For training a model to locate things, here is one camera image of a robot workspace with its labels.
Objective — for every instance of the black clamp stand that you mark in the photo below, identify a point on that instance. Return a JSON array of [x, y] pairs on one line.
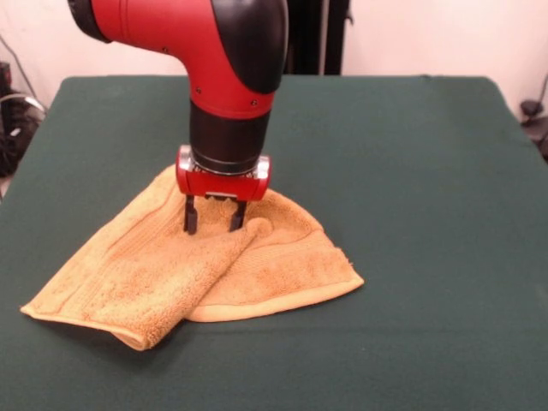
[[531, 107]]

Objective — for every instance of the dark green table cloth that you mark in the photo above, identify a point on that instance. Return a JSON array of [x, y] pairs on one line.
[[428, 257]]

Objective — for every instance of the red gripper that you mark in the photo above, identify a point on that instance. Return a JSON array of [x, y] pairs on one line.
[[222, 185]]

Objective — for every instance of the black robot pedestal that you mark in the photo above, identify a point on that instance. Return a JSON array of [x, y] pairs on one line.
[[317, 38]]

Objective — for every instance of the yellow terry towel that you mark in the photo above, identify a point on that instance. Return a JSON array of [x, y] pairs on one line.
[[150, 278]]

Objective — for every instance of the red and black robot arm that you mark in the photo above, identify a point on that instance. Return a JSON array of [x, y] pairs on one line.
[[205, 51]]

